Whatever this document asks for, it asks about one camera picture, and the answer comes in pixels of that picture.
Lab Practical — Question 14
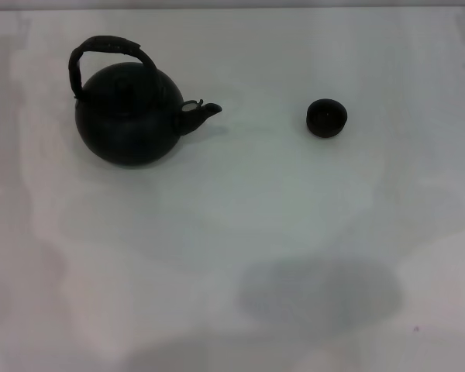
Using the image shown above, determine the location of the small black teacup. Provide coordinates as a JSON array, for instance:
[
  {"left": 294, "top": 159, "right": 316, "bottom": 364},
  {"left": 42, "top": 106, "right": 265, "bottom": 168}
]
[{"left": 305, "top": 98, "right": 349, "bottom": 138}]

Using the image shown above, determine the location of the black round teapot with handle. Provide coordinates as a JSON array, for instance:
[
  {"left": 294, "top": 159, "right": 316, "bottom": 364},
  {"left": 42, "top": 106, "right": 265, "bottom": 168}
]
[{"left": 66, "top": 35, "right": 223, "bottom": 169}]

